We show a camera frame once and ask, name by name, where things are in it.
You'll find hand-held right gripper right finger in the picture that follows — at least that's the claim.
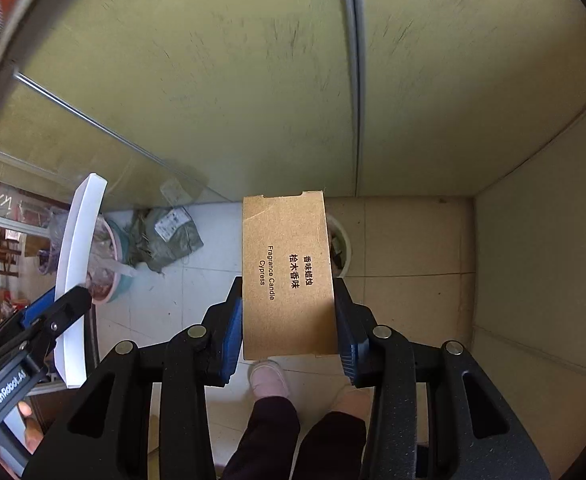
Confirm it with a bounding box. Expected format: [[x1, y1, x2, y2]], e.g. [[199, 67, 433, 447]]
[[330, 277, 551, 480]]

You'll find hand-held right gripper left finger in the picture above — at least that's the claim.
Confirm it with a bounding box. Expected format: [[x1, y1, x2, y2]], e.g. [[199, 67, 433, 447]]
[[38, 276, 246, 480]]

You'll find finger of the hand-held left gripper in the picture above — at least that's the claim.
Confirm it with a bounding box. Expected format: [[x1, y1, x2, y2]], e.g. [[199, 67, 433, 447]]
[[20, 287, 58, 323], [0, 286, 94, 361]]

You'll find brown cardboard box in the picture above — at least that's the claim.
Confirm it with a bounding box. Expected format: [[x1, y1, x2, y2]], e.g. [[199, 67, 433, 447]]
[[242, 190, 339, 361]]

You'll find person's left hand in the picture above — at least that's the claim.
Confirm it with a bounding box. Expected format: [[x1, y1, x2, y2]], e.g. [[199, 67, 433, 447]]
[[17, 401, 48, 456]]

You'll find pink basin with plastic bag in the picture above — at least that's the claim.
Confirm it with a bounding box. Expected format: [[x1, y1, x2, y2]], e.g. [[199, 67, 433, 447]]
[[38, 210, 139, 306]]

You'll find pink slipper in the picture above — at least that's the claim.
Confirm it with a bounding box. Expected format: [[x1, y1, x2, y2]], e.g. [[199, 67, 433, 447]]
[[249, 359, 290, 402]]

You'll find person's left leg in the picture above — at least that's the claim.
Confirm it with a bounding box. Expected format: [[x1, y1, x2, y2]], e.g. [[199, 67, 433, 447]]
[[221, 395, 301, 480]]

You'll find person's leg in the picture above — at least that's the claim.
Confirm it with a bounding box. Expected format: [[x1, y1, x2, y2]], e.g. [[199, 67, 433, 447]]
[[221, 395, 301, 480], [300, 410, 369, 480]]

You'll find person's right leg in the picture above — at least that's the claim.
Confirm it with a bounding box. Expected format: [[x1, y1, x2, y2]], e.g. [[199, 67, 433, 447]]
[[300, 410, 369, 480]]

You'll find grey parcel bag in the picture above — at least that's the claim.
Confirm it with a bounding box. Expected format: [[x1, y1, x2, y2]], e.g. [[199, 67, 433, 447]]
[[126, 206, 205, 275]]

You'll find yellow base cabinet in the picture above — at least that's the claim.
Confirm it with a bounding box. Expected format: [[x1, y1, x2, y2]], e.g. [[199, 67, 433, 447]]
[[473, 75, 586, 386], [0, 0, 586, 206]]

